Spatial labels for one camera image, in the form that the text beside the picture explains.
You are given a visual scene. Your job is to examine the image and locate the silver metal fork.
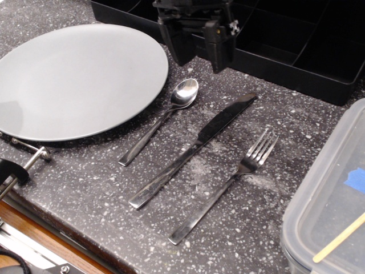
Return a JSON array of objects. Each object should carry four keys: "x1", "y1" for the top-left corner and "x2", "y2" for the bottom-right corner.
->
[{"x1": 168, "y1": 130, "x2": 279, "y2": 245}]

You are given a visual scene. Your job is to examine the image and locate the black cable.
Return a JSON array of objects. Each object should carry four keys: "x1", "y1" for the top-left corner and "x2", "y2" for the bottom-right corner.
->
[{"x1": 0, "y1": 249, "x2": 34, "y2": 274}]

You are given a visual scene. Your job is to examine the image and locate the silver table knife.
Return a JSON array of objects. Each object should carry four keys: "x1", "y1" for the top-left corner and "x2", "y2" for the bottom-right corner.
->
[{"x1": 128, "y1": 92, "x2": 257, "y2": 209}]

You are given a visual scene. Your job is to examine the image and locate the grey round plate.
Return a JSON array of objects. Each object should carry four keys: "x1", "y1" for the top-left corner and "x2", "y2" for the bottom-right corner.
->
[{"x1": 1, "y1": 24, "x2": 169, "y2": 142}]

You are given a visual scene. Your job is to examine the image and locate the clear plastic container lid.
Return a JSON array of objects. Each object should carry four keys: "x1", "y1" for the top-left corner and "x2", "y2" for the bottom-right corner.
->
[{"x1": 281, "y1": 99, "x2": 364, "y2": 273}]

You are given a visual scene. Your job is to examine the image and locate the metal bracket with screw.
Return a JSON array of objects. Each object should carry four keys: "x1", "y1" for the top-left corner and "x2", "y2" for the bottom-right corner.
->
[{"x1": 42, "y1": 263, "x2": 85, "y2": 274}]

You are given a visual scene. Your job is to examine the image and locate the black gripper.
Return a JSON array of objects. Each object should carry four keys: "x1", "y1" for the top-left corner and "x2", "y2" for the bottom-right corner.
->
[{"x1": 153, "y1": 1, "x2": 239, "y2": 73}]

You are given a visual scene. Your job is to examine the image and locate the metal clamp with black knob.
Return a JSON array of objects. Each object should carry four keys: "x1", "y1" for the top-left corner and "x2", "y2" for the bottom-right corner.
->
[{"x1": 1, "y1": 137, "x2": 51, "y2": 200}]

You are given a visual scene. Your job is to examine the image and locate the wooden stick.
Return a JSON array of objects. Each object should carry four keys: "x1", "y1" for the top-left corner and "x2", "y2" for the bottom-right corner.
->
[{"x1": 313, "y1": 213, "x2": 364, "y2": 263}]

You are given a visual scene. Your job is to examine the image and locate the silver metal spoon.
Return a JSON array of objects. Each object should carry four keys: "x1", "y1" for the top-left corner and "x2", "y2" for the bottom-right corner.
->
[{"x1": 118, "y1": 78, "x2": 199, "y2": 167}]

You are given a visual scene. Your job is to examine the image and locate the blue tape piece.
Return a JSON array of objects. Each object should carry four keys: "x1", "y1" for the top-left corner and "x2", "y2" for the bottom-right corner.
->
[{"x1": 344, "y1": 168, "x2": 365, "y2": 194}]

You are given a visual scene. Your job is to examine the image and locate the black divided organizer tray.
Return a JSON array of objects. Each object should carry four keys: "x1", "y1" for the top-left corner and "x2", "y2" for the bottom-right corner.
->
[{"x1": 90, "y1": 0, "x2": 365, "y2": 107}]

